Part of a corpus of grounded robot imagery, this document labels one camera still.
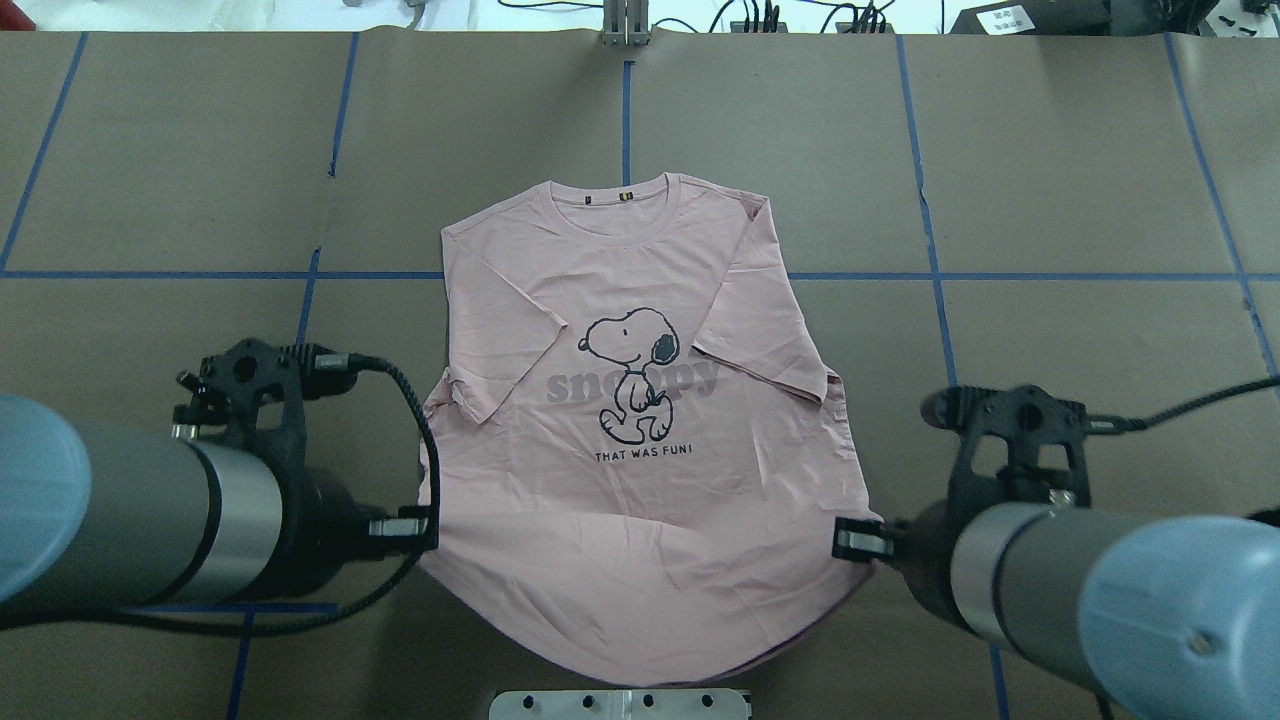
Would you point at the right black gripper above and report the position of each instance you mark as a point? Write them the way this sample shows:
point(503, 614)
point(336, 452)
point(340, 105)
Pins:
point(922, 560)

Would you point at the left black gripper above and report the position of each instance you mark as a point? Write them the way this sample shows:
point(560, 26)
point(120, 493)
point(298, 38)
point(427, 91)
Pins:
point(322, 520)

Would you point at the pink Snoopy t-shirt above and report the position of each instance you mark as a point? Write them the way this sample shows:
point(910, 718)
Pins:
point(642, 452)

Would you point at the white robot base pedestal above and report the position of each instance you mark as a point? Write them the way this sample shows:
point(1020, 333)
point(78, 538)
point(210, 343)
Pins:
point(680, 703)

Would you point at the aluminium frame post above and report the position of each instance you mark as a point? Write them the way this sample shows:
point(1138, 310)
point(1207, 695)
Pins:
point(626, 23)

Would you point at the black power box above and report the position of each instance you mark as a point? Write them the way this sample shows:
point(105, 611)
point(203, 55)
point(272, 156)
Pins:
point(1050, 18)

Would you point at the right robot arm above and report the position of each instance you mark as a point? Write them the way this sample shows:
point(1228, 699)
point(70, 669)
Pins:
point(1171, 618)

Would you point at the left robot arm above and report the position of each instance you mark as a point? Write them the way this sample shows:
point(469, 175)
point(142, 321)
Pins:
point(114, 525)

